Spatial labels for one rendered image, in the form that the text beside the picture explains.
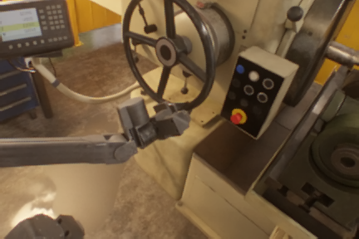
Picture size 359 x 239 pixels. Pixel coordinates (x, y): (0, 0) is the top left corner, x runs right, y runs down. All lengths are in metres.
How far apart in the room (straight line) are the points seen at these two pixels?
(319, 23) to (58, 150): 0.80
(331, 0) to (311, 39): 0.14
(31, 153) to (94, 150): 0.13
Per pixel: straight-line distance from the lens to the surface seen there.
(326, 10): 0.86
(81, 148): 0.57
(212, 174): 1.31
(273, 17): 0.74
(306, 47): 0.84
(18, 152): 0.58
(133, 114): 0.57
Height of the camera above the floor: 1.63
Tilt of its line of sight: 38 degrees down
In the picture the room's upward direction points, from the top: 9 degrees clockwise
